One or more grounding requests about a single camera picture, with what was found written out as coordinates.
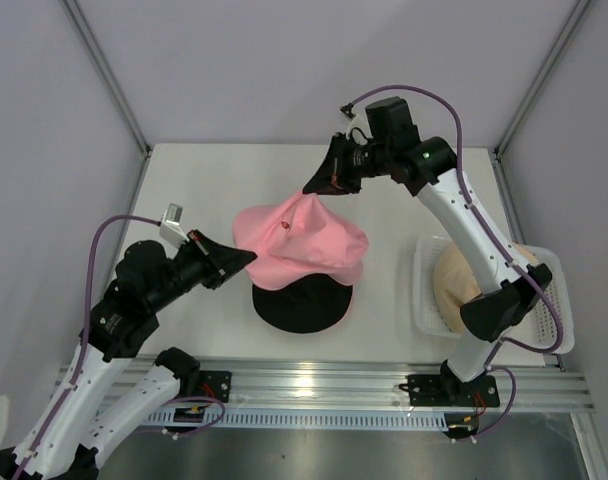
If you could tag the left aluminium frame post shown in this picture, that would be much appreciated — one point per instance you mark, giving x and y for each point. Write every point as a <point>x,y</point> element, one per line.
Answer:
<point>100,62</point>

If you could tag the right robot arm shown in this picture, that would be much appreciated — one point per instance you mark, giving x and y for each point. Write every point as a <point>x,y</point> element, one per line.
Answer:
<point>432,172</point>

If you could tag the right aluminium frame post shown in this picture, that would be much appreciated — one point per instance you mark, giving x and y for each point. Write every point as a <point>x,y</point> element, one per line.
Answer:
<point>562,42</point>

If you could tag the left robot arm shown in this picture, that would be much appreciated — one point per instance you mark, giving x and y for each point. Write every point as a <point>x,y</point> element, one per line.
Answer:
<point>71,439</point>

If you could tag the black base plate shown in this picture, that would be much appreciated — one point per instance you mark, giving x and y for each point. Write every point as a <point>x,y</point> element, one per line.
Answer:
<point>442,390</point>
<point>217,382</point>

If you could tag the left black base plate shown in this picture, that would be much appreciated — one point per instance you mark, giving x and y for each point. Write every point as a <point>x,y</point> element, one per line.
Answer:
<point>217,382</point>

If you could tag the white slotted cable duct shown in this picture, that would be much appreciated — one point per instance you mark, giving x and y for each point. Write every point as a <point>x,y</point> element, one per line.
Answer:
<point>397,420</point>

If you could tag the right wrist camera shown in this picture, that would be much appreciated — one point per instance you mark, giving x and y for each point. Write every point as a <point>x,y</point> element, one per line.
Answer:
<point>353,120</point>

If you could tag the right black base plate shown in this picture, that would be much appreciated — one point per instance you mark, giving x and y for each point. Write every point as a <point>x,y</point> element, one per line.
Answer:
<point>442,390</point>

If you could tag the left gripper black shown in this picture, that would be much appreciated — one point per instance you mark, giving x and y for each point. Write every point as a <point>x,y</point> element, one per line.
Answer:
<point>219,262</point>

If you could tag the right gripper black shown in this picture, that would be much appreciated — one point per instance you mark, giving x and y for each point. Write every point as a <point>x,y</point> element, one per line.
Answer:
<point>334,176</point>

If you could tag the aluminium mounting rail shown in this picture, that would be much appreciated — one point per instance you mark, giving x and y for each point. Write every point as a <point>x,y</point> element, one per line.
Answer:
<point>325,385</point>

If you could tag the beige hat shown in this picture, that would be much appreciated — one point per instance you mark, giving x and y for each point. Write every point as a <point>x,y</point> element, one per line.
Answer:
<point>454,295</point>

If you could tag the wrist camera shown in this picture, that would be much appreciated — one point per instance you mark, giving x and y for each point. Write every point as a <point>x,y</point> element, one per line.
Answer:
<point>353,120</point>
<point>170,228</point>

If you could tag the black hat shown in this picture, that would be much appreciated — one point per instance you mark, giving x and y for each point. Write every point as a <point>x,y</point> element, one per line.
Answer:
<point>309,305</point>

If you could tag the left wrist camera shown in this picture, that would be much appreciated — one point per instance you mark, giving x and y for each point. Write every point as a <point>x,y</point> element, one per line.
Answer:
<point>170,228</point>

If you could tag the white plastic basket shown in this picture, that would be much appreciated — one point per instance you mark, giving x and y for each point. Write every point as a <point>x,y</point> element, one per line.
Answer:
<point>537,328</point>

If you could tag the aluminium frame post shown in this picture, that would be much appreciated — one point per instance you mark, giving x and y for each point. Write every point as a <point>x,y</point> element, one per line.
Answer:
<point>562,42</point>
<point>100,62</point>

